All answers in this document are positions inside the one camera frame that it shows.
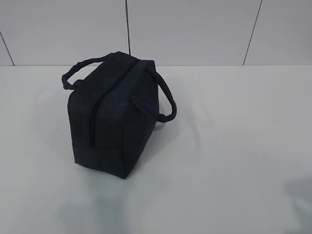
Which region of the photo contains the dark navy lunch bag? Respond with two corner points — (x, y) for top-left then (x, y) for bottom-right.
(61, 51), (177, 179)

